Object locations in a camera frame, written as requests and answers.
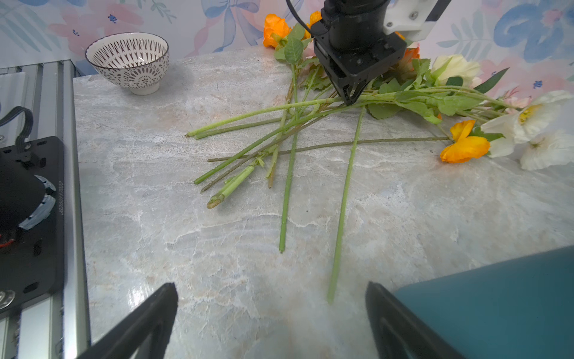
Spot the orange poppy flower stem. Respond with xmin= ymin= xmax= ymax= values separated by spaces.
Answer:
xmin=207 ymin=121 xmax=490 ymax=163

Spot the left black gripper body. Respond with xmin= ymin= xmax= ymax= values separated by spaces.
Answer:
xmin=311 ymin=0 xmax=407 ymax=99

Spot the cream rose stem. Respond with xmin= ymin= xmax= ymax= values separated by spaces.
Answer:
xmin=187 ymin=55 xmax=511 ymax=139

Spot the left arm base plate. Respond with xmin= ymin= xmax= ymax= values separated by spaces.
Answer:
xmin=0 ymin=105 xmax=67 ymax=320

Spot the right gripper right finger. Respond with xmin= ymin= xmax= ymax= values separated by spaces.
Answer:
xmin=365 ymin=282 xmax=463 ymax=359

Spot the white ranunculus flower stem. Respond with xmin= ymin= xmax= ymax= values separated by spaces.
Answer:
xmin=195 ymin=91 xmax=573 ymax=183

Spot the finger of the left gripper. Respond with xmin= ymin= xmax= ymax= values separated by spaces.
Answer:
xmin=342 ymin=80 xmax=372 ymax=106

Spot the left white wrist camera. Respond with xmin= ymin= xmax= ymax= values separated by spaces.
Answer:
xmin=384 ymin=0 xmax=451 ymax=42

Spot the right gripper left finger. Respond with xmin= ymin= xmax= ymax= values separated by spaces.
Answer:
xmin=79 ymin=283 xmax=179 ymax=358

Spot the patterned ceramic bowl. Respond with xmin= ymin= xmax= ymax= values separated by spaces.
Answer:
xmin=85 ymin=32 xmax=170 ymax=96

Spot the aluminium rail frame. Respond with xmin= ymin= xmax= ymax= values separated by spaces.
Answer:
xmin=1 ymin=61 xmax=91 ymax=358

